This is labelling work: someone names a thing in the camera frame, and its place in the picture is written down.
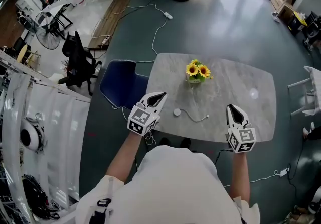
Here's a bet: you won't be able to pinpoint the white round robot head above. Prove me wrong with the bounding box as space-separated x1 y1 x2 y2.
307 201 321 215
19 112 48 154

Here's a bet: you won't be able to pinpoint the blue upholstered chair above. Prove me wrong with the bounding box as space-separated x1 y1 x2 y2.
99 59 150 110

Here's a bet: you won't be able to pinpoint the person's right forearm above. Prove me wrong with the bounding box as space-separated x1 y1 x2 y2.
230 152 251 203

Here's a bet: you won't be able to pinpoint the black cable bundle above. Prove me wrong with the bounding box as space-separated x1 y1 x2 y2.
22 174 61 220

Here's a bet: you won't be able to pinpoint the coiled white cable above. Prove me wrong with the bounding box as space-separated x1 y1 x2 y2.
122 107 157 146

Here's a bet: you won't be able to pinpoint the white side chair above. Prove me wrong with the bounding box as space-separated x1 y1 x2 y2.
287 65 321 118

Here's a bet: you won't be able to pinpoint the white adapter cable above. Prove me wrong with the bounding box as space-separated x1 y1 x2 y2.
224 170 280 188

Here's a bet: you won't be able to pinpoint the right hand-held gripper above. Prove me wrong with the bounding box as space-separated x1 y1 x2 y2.
226 104 256 153

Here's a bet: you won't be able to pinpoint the black floor cable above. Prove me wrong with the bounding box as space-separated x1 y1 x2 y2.
285 142 305 206

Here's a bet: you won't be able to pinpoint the person's right black shoe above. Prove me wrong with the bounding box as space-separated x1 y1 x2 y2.
180 137 192 149

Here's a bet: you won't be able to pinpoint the black office chair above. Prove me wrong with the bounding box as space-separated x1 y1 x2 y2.
58 30 103 97

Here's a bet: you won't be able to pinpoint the long white power cable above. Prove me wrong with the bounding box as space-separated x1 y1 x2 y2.
127 3 168 64

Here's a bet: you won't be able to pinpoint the white shoulder strap black buckle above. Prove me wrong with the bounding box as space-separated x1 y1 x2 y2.
96 176 115 224

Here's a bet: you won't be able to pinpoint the black wire cage fan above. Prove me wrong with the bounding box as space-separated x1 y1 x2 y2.
34 11 62 50

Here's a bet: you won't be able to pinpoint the white metal shelf rack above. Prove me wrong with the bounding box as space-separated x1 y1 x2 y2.
0 49 91 224

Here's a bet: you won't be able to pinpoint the cardboard box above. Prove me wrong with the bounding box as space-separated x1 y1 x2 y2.
270 0 296 22

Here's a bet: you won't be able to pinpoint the person's white shirt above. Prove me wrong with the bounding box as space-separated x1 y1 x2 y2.
75 145 261 224

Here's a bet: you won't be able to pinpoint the person's left forearm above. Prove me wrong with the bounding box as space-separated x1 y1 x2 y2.
105 131 146 183

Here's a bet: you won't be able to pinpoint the black bin yellow lid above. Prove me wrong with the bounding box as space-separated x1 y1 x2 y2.
287 11 308 35

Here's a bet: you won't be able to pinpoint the wooden platform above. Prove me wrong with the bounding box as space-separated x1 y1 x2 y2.
87 0 135 50

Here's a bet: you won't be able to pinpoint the white round tape measure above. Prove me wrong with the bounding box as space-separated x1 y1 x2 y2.
173 108 210 123

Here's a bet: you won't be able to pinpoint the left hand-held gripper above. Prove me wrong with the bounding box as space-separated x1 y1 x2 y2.
127 91 168 136

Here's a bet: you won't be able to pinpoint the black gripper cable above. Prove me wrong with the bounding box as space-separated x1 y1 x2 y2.
213 149 234 166

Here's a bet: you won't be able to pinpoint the potted yellow sunflowers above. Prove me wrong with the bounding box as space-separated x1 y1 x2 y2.
185 59 214 84

